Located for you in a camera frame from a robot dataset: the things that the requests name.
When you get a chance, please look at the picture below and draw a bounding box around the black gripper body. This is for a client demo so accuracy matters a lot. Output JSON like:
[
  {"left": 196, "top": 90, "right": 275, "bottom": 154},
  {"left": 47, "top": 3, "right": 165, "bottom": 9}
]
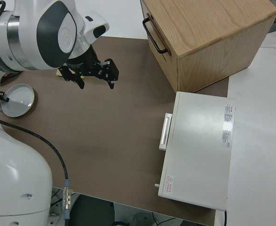
[{"left": 58, "top": 57, "right": 120, "bottom": 82}]

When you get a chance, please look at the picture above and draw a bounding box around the gray round plate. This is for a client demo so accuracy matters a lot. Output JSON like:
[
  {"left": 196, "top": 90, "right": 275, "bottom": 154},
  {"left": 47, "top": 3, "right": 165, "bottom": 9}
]
[{"left": 0, "top": 84, "right": 36, "bottom": 118}]

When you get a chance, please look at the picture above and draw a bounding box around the wooden drawer cabinet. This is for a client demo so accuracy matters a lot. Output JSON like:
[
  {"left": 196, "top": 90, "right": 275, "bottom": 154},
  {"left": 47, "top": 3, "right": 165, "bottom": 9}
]
[{"left": 140, "top": 0, "right": 276, "bottom": 94}]

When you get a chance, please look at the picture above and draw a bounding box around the white toaster oven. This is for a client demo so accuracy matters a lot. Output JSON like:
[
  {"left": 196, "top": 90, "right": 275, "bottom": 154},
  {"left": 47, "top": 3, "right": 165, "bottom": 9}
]
[{"left": 153, "top": 91, "right": 237, "bottom": 211}]

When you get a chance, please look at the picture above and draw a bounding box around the black cabinet drawer handle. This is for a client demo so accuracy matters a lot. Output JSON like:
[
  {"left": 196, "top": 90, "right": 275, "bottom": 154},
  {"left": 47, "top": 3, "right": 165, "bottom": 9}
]
[{"left": 142, "top": 18, "right": 169, "bottom": 54}]

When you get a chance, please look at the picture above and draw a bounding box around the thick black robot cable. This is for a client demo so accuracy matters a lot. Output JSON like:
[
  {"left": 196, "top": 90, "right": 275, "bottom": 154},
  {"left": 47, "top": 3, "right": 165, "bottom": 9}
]
[{"left": 0, "top": 114, "right": 73, "bottom": 221}]

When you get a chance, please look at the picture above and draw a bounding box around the white toaster oven handle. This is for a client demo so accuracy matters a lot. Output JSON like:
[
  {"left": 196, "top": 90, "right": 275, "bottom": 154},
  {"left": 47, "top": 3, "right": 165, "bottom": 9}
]
[{"left": 158, "top": 113, "right": 173, "bottom": 151}]

